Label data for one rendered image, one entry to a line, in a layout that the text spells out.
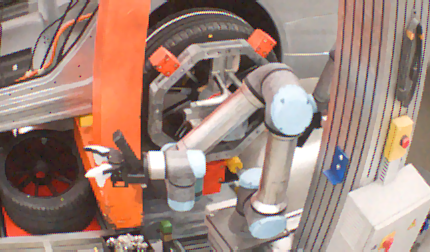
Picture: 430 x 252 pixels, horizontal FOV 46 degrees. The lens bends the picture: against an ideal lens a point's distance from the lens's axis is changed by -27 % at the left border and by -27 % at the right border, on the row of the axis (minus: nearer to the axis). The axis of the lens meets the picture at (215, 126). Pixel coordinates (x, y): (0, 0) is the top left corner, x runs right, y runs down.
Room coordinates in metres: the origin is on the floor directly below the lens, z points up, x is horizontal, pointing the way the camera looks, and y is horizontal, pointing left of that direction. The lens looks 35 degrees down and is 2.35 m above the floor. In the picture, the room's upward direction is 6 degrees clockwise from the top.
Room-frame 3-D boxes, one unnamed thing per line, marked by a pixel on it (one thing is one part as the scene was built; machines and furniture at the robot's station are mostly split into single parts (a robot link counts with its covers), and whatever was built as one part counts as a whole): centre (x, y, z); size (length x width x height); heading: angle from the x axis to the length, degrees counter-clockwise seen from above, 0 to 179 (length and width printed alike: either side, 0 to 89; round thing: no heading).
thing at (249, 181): (1.61, -0.15, 0.98); 0.13 x 0.12 x 0.14; 14
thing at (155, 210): (2.22, 0.30, 0.26); 0.42 x 0.18 x 0.35; 26
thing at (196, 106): (2.14, 0.04, 1.03); 0.19 x 0.18 x 0.11; 26
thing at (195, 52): (2.29, 0.01, 0.85); 0.54 x 0.07 x 0.54; 116
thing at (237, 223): (1.62, -0.15, 0.87); 0.15 x 0.15 x 0.10
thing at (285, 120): (1.49, -0.18, 1.19); 0.15 x 0.12 x 0.55; 14
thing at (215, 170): (2.32, 0.03, 0.48); 0.16 x 0.12 x 0.17; 26
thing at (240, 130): (2.23, -0.02, 0.85); 0.21 x 0.14 x 0.14; 26
